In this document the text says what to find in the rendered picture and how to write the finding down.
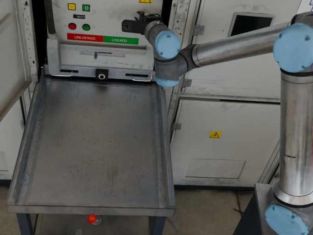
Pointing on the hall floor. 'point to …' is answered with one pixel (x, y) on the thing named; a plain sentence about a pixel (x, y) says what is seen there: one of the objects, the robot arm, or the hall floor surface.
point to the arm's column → (249, 220)
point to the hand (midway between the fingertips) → (135, 16)
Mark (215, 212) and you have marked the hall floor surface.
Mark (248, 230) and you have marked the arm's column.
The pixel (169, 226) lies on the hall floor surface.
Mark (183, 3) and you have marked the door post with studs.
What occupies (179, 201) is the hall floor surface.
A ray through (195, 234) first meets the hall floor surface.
